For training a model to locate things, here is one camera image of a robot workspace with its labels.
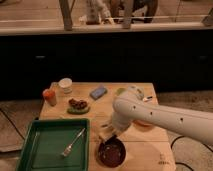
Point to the orange bottle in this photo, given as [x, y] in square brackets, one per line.
[49, 96]

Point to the blue sponge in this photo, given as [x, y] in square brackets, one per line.
[98, 92]

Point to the purple bowl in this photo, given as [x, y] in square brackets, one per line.
[111, 153]

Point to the green plate with food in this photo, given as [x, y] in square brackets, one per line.
[78, 107]

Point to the green tray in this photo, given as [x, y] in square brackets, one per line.
[47, 139]

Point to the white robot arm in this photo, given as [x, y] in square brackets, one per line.
[129, 106]

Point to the silver fork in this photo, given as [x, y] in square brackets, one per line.
[67, 150]

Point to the green cup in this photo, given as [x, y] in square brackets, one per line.
[120, 90]

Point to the white cup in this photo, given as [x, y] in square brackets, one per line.
[66, 85]

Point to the orange bowl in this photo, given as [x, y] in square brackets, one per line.
[143, 124]

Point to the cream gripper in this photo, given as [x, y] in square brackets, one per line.
[120, 123]

